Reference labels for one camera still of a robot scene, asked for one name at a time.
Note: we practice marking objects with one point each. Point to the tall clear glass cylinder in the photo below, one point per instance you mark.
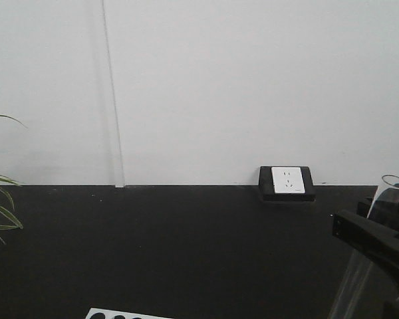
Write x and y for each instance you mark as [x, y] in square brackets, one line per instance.
[354, 280]

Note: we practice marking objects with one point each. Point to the white test tube rack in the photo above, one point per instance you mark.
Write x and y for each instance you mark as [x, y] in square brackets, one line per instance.
[111, 314]

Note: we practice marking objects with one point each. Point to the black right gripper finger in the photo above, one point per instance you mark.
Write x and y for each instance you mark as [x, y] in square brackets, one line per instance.
[383, 208]
[376, 242]

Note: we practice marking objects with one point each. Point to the white wall power socket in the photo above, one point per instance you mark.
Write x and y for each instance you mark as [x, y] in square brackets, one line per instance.
[286, 183]

